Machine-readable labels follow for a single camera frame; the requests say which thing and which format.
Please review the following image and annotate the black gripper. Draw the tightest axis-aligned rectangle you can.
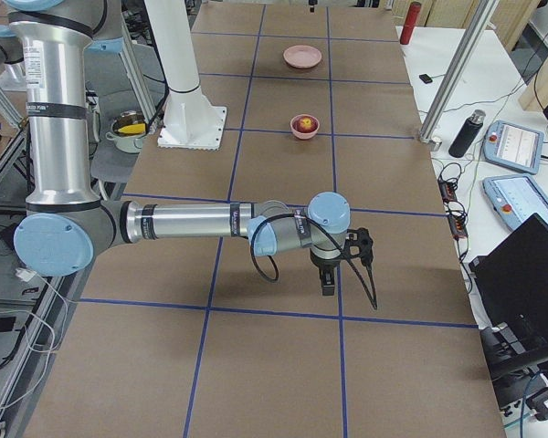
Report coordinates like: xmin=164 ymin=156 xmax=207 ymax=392
xmin=310 ymin=251 xmax=341 ymax=297

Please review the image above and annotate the pink bowl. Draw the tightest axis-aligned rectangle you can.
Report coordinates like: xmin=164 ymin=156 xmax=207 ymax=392
xmin=290 ymin=114 xmax=320 ymax=140

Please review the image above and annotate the red apple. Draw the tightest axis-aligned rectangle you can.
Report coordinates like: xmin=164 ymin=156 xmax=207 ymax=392
xmin=295 ymin=116 xmax=318 ymax=133

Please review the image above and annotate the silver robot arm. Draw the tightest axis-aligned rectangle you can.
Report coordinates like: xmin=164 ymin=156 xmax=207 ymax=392
xmin=8 ymin=1 xmax=350 ymax=296

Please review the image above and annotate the pink plate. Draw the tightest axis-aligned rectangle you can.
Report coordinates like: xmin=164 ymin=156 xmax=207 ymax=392
xmin=283 ymin=45 xmax=322 ymax=69

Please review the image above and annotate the black orange usb hub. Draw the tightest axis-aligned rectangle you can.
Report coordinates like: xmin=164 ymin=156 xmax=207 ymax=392
xmin=438 ymin=180 xmax=458 ymax=203

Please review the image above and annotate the black laptop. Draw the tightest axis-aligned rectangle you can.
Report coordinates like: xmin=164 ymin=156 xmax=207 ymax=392
xmin=468 ymin=212 xmax=548 ymax=342

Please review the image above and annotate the near teach pendant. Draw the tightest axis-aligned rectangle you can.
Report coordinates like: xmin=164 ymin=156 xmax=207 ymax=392
xmin=482 ymin=174 xmax=548 ymax=231

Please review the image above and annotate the teach pendant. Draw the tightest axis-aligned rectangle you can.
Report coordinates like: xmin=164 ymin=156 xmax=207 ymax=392
xmin=482 ymin=174 xmax=548 ymax=231
xmin=482 ymin=120 xmax=544 ymax=174

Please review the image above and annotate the black water bottle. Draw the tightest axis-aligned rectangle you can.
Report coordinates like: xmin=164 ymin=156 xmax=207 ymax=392
xmin=448 ymin=109 xmax=486 ymax=158

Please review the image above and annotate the small black device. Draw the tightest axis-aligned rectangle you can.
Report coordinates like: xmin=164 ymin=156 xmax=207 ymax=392
xmin=419 ymin=74 xmax=433 ymax=84

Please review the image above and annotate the far teach pendant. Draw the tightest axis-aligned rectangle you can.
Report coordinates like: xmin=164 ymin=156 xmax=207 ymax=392
xmin=482 ymin=120 xmax=544 ymax=174

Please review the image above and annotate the white enamel pot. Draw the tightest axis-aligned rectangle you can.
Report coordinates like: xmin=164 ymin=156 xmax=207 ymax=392
xmin=105 ymin=110 xmax=147 ymax=154

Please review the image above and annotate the red bottle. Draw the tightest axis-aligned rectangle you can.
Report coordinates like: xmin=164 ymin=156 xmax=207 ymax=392
xmin=399 ymin=1 xmax=422 ymax=45

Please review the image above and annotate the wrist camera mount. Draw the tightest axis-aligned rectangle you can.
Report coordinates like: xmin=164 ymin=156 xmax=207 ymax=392
xmin=344 ymin=227 xmax=374 ymax=266

